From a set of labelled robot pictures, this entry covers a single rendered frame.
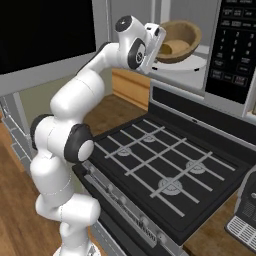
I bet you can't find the white microwave turntable plate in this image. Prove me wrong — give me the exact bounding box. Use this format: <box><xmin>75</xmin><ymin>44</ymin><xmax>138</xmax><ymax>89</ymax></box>
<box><xmin>150</xmin><ymin>53</ymin><xmax>208</xmax><ymax>73</ymax></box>

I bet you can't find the grey coffee machine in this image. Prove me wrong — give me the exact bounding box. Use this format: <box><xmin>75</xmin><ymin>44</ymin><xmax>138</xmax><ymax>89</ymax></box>
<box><xmin>225</xmin><ymin>165</ymin><xmax>256</xmax><ymax>253</ymax></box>

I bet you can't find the light wooden cabinet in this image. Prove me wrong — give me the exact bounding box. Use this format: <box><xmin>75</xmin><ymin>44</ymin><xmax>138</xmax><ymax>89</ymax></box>
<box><xmin>111</xmin><ymin>67</ymin><xmax>152</xmax><ymax>112</ymax></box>

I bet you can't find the brown wooden bowl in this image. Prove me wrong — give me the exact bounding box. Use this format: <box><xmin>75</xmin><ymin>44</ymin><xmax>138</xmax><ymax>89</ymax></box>
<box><xmin>155</xmin><ymin>19</ymin><xmax>203</xmax><ymax>65</ymax></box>

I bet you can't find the black hob with grey grates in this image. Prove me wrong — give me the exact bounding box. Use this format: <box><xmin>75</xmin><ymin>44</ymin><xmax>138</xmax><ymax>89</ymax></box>
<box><xmin>72</xmin><ymin>79</ymin><xmax>256</xmax><ymax>256</ymax></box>

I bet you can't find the grey drawer cabinet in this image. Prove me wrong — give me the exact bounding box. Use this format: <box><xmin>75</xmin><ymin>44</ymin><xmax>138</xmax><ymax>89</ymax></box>
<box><xmin>0</xmin><ymin>93</ymin><xmax>36</xmax><ymax>168</ymax></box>

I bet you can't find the black microwave door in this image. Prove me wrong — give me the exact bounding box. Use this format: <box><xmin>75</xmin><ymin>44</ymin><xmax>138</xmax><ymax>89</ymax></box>
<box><xmin>0</xmin><ymin>0</ymin><xmax>112</xmax><ymax>98</ymax></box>

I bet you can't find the grey microwave oven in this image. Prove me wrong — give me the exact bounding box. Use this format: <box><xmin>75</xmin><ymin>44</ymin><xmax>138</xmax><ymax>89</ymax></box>
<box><xmin>109</xmin><ymin>0</ymin><xmax>256</xmax><ymax>118</ymax></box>

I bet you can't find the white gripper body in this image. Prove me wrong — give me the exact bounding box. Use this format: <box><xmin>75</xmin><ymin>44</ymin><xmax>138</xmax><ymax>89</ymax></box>
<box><xmin>139</xmin><ymin>26</ymin><xmax>167</xmax><ymax>75</ymax></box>

